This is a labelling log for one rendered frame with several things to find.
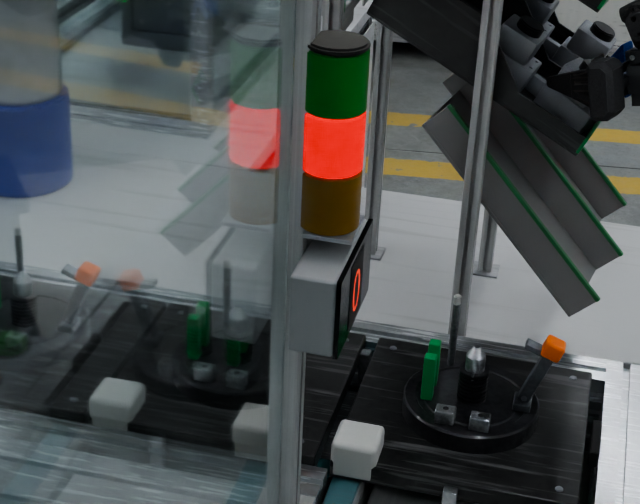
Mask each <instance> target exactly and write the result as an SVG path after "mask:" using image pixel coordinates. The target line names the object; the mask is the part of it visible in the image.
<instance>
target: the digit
mask: <svg viewBox="0 0 640 504"><path fill-rule="evenodd" d="M364 245H365V243H364ZM364 245H363V247H362V249H361V251H360V253H359V255H358V257H357V259H356V261H355V264H354V266H353V268H352V278H351V294H350V310H349V326H348V331H349V329H350V327H351V325H352V322H353V320H354V318H355V316H356V313H357V311H358V309H359V307H360V305H361V290H362V275H363V260H364Z"/></svg>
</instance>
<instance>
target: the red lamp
mask: <svg viewBox="0 0 640 504"><path fill-rule="evenodd" d="M365 126H366V111H365V112H364V113H363V114H362V115H360V116H358V117H354V118H350V119H326V118H321V117H317V116H314V115H311V114H310V113H306V114H305V124H304V150H303V170H304V171H305V172H306V173H308V174H310V175H312V176H315V177H319V178H325V179H344V178H349V177H353V176H355V175H357V174H358V173H360V172H361V171H362V169H363V157H364V142H365Z"/></svg>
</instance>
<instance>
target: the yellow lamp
mask: <svg viewBox="0 0 640 504"><path fill-rule="evenodd" d="M362 173H363V170H362V171H361V172H360V173H358V174H357V175H355V176H353V177H349V178H344V179H325V178H319V177H315V176H312V175H310V174H308V173H306V172H304V173H303V175H302V200H301V225H300V226H301V227H302V228H303V229H305V230H306V231H308V232H310V233H313V234H317V235H322V236H340V235H345V234H348V233H351V232H353V231H354V230H356V229H357V228H358V226H359V220H360V204H361V189H362Z"/></svg>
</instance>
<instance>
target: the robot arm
mask: <svg viewBox="0 0 640 504"><path fill-rule="evenodd" d="M619 14H620V18H621V20H622V22H623V23H625V25H626V27H627V30H628V32H629V35H630V37H631V39H632V41H628V42H626V43H624V44H622V45H621V46H620V47H619V48H618V49H617V50H616V52H615V53H614V54H613V55H612V56H611V57H604V53H603V54H601V55H599V56H597V57H595V58H594V59H593V60H592V61H591V63H590V64H589V65H588V66H587V68H586V69H581V70H576V71H572V72H567V73H562V74H557V75H553V76H549V77H547V79H546V80H547V86H548V87H549V88H551V89H553V90H555V91H558V92H560V93H562V94H564V95H566V96H568V97H570V98H572V99H574V100H577V101H579V102H580V103H582V104H584V105H586V106H587V107H589V108H590V117H591V119H592V120H593V121H609V120H610V119H612V118H614V117H615V116H617V115H618V114H619V113H620V112H621V111H622V110H623V109H624V108H625V99H624V97H625V98H627V97H629V96H630V95H631V98H632V106H640V0H635V1H633V2H631V3H628V4H627V5H625V6H623V7H621V8H620V9H619ZM632 42H633V43H632ZM633 44H634V46H635V47H636V48H633Z"/></svg>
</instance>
